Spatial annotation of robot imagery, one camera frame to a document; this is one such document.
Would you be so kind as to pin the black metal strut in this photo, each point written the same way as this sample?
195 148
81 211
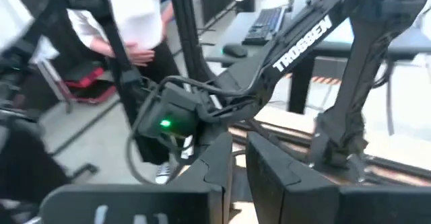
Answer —
111 39

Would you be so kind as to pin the grey office desk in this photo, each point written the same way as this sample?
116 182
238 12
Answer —
336 39

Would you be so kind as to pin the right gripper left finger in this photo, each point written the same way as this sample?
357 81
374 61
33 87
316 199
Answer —
134 204

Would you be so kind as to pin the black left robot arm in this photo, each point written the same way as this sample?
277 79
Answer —
303 45

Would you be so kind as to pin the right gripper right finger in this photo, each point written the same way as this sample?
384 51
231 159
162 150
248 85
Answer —
303 200

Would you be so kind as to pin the black computer mouse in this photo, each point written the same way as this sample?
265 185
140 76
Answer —
235 50

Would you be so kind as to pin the black keyboard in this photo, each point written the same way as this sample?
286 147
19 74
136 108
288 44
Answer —
266 25

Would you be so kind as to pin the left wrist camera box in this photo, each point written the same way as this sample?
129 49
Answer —
168 109

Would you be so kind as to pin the red and black chair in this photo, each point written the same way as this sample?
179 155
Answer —
87 82

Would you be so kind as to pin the person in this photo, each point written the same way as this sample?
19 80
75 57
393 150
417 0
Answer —
134 12

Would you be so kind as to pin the black aluminium table frame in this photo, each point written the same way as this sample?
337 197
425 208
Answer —
188 32

